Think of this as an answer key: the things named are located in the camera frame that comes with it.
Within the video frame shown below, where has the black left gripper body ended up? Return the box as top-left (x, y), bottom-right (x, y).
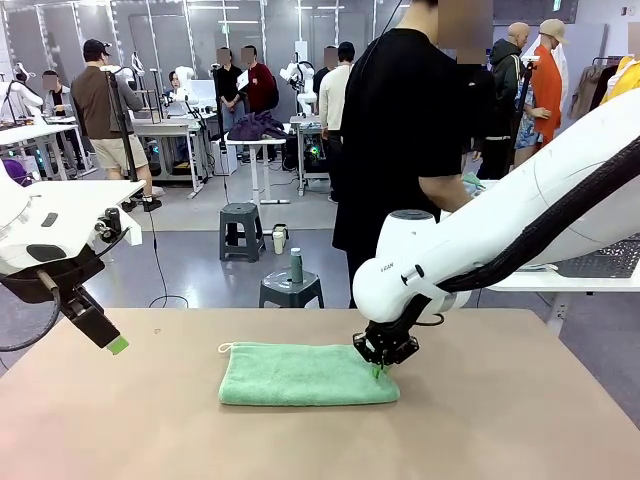
top-left (0, 244), bottom-right (105, 305)

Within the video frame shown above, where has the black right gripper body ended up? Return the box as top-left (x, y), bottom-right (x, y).
top-left (363, 297), bottom-right (434, 350)

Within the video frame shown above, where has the green terry towel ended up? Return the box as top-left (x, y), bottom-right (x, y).
top-left (217, 341), bottom-right (401, 407)

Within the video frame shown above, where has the person's right forearm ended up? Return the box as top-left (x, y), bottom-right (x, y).
top-left (418, 173), bottom-right (474, 215)

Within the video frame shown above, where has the white table with basket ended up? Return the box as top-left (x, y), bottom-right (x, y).
top-left (439, 178), bottom-right (640, 337)

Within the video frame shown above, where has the grey plastic lattice basket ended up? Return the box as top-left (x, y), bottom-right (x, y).
top-left (554, 232), bottom-right (640, 280)

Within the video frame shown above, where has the white rounded-corner table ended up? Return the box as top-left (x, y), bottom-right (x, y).
top-left (19, 179), bottom-right (147, 236)

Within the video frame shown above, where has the low grey plastic stool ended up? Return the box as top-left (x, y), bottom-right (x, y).
top-left (258, 268), bottom-right (325, 310)

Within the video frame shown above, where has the purple cloth bundle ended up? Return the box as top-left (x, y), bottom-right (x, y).
top-left (0, 158), bottom-right (31, 187)

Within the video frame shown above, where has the long white workbench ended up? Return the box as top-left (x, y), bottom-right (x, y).
top-left (0, 122), bottom-right (81, 181)

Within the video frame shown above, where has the seated person in grey hoodie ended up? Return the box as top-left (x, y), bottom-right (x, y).
top-left (40, 69), bottom-right (76, 119)

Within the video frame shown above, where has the tall grey plastic stool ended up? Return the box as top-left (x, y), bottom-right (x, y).
top-left (218, 202), bottom-right (267, 264)

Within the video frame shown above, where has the man in brown shirt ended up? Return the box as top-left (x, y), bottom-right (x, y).
top-left (69, 38), bottom-right (164, 214)

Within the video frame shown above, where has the grey desk with white legs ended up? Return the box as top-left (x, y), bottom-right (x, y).
top-left (132, 117), bottom-right (206, 199)

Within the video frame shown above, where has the narrow white standing desk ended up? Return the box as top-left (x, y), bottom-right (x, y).
top-left (224, 135), bottom-right (291, 206)

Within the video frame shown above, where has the white computer tower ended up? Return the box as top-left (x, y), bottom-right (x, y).
top-left (212, 137), bottom-right (239, 176)

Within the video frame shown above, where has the person in black t-shirt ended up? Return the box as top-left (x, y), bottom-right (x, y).
top-left (332, 0), bottom-right (496, 310)

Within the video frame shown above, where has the slim black tripod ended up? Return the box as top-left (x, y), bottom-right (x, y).
top-left (212, 64), bottom-right (229, 176)

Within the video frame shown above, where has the purple garment pile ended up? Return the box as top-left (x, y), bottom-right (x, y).
top-left (227, 112), bottom-right (291, 143)

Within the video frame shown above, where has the person in black beside cream sweater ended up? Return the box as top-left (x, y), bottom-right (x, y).
top-left (313, 45), bottom-right (339, 146)

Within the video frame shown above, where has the standing person in black clothes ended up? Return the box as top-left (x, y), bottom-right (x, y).
top-left (213, 47), bottom-right (246, 134)

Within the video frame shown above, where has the mannequin in dark jacket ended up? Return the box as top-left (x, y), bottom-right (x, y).
top-left (487, 21), bottom-right (532, 181)

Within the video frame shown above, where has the black tripod beside mannequins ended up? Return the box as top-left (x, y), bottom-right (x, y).
top-left (514, 54), bottom-right (541, 119)

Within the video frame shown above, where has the person in red sweater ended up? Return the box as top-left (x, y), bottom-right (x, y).
top-left (238, 44), bottom-right (280, 121)

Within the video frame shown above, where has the mannequin in orange garment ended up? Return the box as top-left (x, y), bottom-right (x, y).
top-left (512, 18), bottom-right (570, 169)

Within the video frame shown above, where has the clothes rack with beige coat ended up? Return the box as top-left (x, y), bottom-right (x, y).
top-left (567, 57), bottom-right (624, 121)

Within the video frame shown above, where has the mannequin in yellow jacket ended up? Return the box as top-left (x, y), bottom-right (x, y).
top-left (599, 55), bottom-right (640, 104)

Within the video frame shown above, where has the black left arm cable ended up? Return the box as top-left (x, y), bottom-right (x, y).
top-left (0, 272), bottom-right (64, 353)

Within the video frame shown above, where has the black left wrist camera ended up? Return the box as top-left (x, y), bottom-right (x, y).
top-left (93, 205), bottom-right (132, 246)

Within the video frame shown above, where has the thin black floor cable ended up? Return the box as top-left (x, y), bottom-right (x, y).
top-left (148, 199), bottom-right (190, 309)

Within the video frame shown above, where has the white background robot with cables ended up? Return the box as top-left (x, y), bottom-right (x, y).
top-left (0, 62), bottom-right (46, 126)

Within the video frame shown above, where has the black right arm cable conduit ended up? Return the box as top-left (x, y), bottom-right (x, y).
top-left (434, 144), bottom-right (640, 294)

